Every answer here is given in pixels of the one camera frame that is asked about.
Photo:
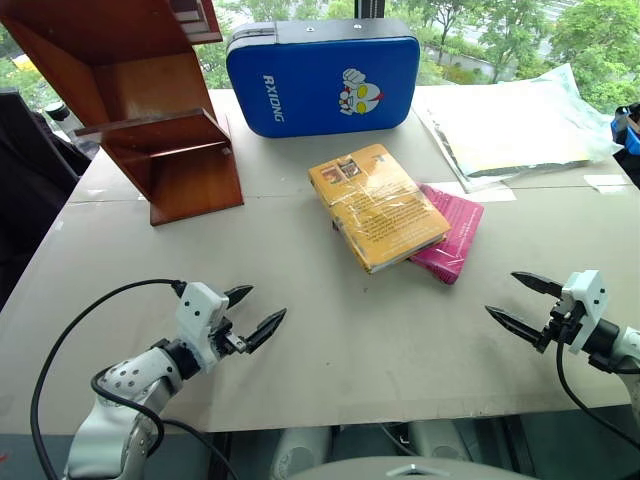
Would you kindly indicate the grey bottle with dark cap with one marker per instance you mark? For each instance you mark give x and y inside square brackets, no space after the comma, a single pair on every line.
[56,109]

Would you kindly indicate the yellow plastic-wrapped book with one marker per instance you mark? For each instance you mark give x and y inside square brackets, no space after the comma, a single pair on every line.
[380,205]

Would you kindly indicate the pink plastic-wrapped book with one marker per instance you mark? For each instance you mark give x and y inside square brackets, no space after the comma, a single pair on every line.
[457,235]

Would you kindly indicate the flat plastic-wrapped package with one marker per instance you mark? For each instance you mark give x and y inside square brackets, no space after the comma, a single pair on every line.
[515,130]

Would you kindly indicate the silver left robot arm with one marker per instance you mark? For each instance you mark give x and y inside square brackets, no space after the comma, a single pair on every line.
[135,372]

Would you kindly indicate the black metal pole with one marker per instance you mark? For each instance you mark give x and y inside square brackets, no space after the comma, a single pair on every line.
[369,9]

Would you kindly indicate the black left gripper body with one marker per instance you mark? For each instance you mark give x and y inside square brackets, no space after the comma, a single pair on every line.
[226,340]

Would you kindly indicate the grey rounded shape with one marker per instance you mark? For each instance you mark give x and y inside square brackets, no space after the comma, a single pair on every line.
[440,442]
[300,452]

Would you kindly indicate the brown wooden bookshelf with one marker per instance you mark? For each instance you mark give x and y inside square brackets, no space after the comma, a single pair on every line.
[150,85]

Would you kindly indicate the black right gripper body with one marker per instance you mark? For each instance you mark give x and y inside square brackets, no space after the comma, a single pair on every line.
[567,322]

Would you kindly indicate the blue AXIONG padded case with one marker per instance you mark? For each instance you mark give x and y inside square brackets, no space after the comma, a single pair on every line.
[310,85]

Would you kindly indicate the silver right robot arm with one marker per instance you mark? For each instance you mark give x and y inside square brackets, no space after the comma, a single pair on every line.
[627,345]

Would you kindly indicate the grey robot torso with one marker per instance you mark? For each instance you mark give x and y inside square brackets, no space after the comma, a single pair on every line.
[350,472]

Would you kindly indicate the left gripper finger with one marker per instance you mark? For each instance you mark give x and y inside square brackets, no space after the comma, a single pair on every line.
[239,295]
[265,331]

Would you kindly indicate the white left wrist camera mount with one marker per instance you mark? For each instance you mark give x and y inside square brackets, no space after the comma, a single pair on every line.
[197,312]

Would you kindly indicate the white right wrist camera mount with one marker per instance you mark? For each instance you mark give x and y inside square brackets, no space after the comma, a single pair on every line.
[592,290]

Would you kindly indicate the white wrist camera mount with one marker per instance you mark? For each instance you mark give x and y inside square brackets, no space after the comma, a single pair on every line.
[592,290]
[197,312]

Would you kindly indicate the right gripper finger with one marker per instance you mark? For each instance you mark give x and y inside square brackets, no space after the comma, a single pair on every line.
[522,329]
[542,286]

